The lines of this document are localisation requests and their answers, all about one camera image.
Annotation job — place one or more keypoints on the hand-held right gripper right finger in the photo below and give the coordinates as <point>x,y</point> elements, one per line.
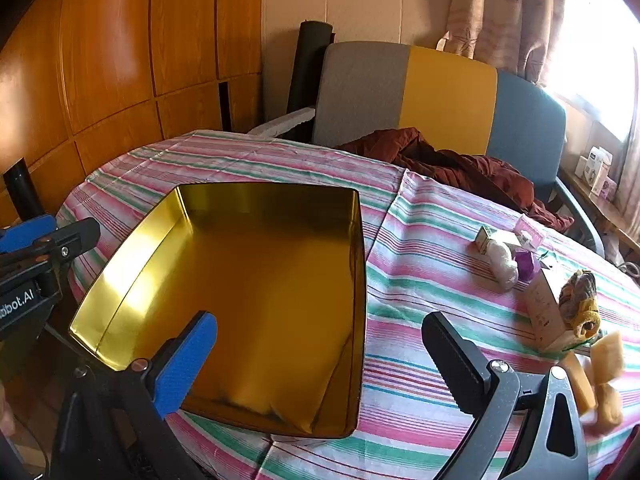
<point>452,360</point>

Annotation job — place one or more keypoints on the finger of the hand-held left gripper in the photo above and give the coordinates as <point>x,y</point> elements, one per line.
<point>25,237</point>
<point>77,237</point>

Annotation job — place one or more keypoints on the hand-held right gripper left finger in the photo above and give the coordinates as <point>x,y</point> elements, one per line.
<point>186,360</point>

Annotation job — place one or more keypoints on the gold tin box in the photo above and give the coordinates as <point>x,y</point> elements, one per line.
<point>260,300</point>

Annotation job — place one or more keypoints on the small green box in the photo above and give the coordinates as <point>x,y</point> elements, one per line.
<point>484,242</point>

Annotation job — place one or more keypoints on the purple snack packet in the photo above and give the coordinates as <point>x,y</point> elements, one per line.
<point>527,264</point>

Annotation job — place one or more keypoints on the cream fuzzy ball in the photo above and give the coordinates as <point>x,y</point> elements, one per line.
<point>580,300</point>

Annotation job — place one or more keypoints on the brown-labelled cracker packet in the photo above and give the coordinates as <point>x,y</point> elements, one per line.
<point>607,355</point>

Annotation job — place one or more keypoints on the black pole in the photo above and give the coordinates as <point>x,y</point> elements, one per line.
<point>21,187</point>

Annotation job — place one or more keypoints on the pink green striped tablecloth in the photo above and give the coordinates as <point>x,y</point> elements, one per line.
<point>430,285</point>

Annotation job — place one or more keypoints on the beige printed carton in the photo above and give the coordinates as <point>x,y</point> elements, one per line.
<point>542,310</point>

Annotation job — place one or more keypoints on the clear wrapped white ball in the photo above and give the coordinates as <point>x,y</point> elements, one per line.
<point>502,262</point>

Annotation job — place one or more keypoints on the small pink white box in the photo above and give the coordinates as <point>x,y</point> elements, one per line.
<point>529,231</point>

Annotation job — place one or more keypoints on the dark red jacket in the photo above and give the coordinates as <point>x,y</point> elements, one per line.
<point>450,165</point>

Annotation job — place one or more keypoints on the orange wooden wardrobe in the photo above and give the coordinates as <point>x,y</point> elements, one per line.
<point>125,35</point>

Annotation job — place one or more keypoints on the wooden side desk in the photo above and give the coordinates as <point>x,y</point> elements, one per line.
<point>600,210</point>

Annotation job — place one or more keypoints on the pink gift box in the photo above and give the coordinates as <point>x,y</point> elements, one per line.
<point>611,189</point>

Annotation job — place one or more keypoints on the white printed box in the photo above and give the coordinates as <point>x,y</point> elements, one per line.
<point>600,162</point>

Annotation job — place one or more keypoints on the grey yellow blue chair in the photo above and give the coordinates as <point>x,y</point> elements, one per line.
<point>450,95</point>

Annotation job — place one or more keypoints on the black rolled mat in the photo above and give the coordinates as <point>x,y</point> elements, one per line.
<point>310,65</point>

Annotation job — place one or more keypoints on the bright window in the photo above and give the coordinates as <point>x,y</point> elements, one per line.
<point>595,50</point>

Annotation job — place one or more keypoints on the beige patterned curtain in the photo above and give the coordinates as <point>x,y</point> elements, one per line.
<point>505,10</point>

